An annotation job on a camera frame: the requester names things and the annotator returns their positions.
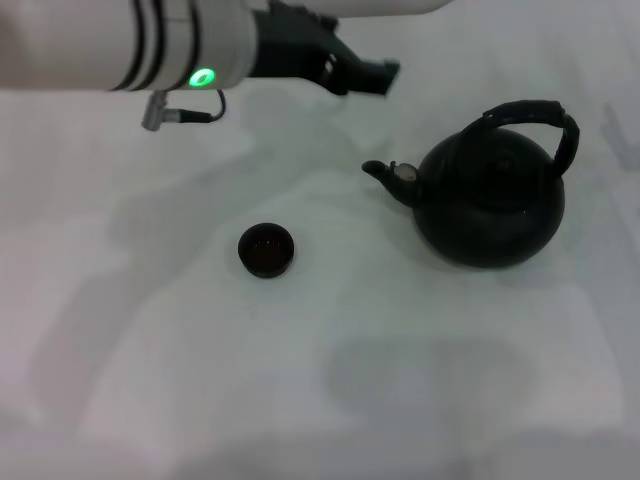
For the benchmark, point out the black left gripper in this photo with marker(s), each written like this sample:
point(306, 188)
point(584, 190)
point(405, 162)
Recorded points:
point(292, 47)

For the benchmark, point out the small black teacup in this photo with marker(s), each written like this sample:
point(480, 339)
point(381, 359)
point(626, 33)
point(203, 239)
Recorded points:
point(266, 250)

